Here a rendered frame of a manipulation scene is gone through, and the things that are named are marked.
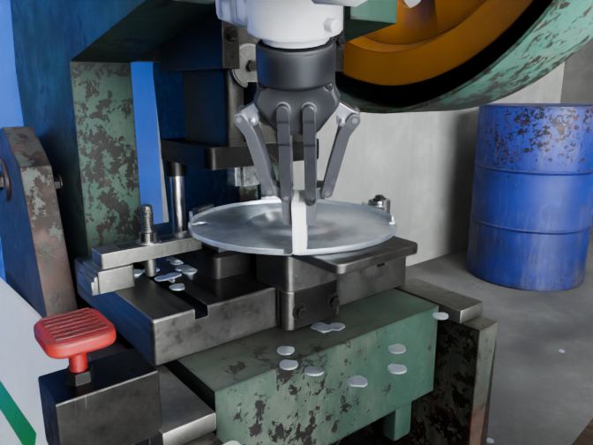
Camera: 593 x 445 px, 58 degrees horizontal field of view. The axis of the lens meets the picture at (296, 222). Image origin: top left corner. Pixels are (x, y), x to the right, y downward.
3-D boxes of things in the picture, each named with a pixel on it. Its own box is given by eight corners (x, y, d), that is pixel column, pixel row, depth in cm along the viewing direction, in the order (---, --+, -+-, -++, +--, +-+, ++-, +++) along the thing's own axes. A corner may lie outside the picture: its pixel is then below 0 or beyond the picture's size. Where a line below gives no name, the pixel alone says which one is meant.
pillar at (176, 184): (189, 237, 87) (184, 149, 83) (176, 239, 85) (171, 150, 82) (183, 234, 88) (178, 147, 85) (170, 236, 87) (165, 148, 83)
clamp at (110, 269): (206, 269, 80) (204, 201, 78) (93, 296, 70) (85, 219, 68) (188, 260, 85) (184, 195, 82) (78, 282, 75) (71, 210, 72)
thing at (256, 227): (420, 255, 62) (420, 248, 62) (168, 257, 62) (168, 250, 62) (378, 202, 90) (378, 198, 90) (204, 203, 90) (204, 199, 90)
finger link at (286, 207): (291, 185, 58) (264, 184, 58) (292, 225, 61) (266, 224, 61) (293, 178, 59) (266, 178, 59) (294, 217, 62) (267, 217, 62)
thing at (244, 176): (265, 184, 84) (264, 160, 83) (238, 186, 81) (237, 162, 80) (253, 180, 87) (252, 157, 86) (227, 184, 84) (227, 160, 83)
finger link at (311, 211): (305, 178, 59) (333, 179, 59) (306, 218, 62) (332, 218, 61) (304, 185, 58) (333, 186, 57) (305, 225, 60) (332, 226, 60)
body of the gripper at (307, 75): (243, 49, 47) (251, 147, 52) (341, 49, 47) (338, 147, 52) (256, 28, 54) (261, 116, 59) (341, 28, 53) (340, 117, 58)
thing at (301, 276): (416, 339, 70) (422, 239, 67) (336, 373, 62) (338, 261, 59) (297, 285, 89) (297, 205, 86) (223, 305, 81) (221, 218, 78)
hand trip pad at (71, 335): (127, 403, 50) (120, 327, 48) (58, 427, 46) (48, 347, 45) (101, 373, 55) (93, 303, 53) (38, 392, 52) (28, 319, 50)
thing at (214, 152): (322, 174, 85) (323, 139, 83) (210, 189, 73) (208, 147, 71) (264, 163, 97) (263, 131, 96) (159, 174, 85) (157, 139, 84)
